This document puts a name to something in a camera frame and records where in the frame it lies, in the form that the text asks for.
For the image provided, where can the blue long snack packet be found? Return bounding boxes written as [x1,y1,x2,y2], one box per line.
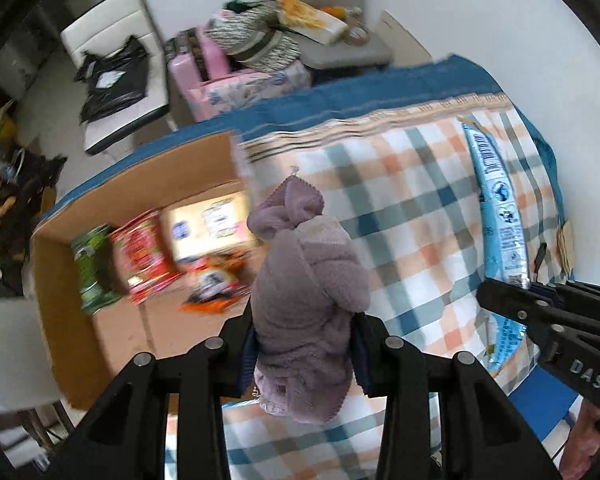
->
[460,118,531,372]

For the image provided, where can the orange snack packet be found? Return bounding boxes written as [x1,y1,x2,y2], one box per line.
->
[180,250,250,314]

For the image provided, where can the green snack packet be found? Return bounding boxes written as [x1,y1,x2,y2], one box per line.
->
[71,224,124,314]

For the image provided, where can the red snack packet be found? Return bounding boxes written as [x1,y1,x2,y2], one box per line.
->
[110,209,183,304]

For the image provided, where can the purple fuzzy cloth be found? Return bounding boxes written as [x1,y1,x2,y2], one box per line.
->
[247,176,370,425]

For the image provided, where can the yellow snack packet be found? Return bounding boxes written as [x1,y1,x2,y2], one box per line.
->
[162,192,253,262]

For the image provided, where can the person's right hand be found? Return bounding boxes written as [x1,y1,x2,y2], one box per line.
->
[559,400,600,480]

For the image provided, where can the brown paper tag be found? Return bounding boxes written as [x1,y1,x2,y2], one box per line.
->
[556,221,576,275]

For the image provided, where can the black clip on blanket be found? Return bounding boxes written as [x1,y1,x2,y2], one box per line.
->
[530,242,547,283]

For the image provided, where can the wooden chair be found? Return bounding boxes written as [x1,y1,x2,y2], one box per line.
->
[0,401,74,477]

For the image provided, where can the grey chair near table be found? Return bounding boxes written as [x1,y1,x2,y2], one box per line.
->
[0,297,62,411]

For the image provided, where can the brown cardboard box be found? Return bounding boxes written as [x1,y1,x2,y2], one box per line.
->
[31,131,264,411]

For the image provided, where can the floral pink bag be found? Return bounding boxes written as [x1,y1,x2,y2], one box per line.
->
[186,61,312,122]

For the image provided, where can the tape roll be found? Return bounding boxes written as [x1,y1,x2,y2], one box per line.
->
[342,22,370,47]

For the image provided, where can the pink suitcase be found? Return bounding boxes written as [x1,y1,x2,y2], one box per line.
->
[164,25,230,115]

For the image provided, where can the black plastic bag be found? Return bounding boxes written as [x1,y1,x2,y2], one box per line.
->
[74,35,150,122]

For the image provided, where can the yellow white package on chair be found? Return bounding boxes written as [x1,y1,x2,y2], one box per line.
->
[276,0,348,46]

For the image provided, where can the white leather chair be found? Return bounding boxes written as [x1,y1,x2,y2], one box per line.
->
[60,0,176,155]

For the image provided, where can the flat cardboard against wall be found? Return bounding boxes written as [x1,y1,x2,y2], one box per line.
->
[375,10,432,67]

